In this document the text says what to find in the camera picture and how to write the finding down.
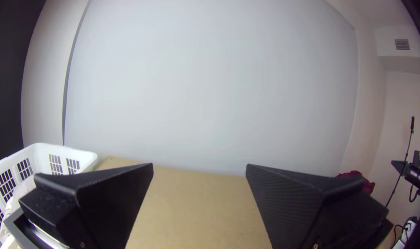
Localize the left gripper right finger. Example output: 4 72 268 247
245 164 393 249

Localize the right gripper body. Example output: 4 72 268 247
391 160 420 190

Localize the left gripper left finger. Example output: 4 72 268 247
18 163 154 249

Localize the maroon t-shirt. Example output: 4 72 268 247
334 170 376 196

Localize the white laundry basket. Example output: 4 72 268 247
0 142 99 249

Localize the white garment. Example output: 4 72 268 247
0 175 36 249

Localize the wall air vent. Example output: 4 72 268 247
394 38 411 51

